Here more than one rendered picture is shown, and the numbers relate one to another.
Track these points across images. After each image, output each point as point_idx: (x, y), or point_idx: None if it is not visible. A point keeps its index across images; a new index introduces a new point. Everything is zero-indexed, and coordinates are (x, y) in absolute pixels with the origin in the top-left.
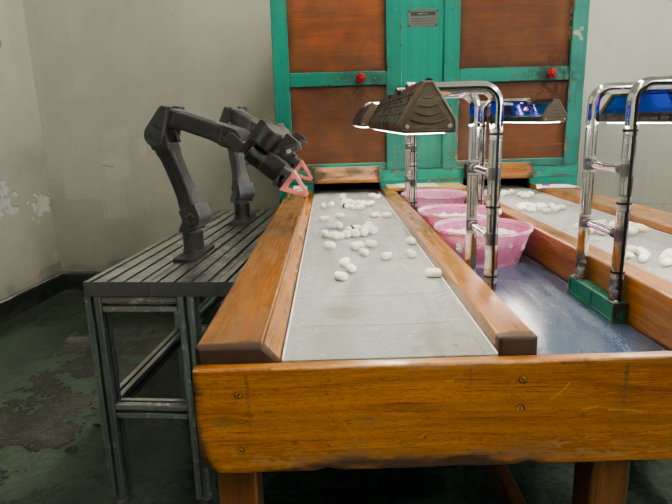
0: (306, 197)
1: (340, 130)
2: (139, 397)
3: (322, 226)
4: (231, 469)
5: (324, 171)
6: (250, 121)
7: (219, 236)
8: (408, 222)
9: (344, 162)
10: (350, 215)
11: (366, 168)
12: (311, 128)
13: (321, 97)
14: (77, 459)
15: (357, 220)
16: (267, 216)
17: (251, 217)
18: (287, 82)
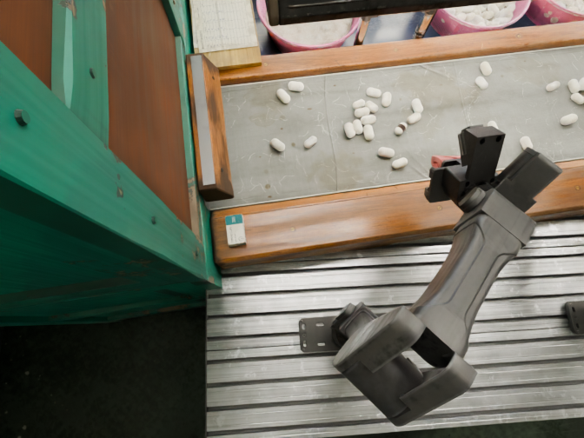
0: (341, 200)
1: (155, 76)
2: (394, 434)
3: (556, 142)
4: None
5: (219, 166)
6: (512, 257)
7: (490, 324)
8: (565, 40)
9: (181, 118)
10: (465, 117)
11: (207, 80)
12: (159, 151)
13: (115, 51)
14: (506, 432)
15: (504, 104)
16: (296, 295)
17: (336, 316)
18: (100, 149)
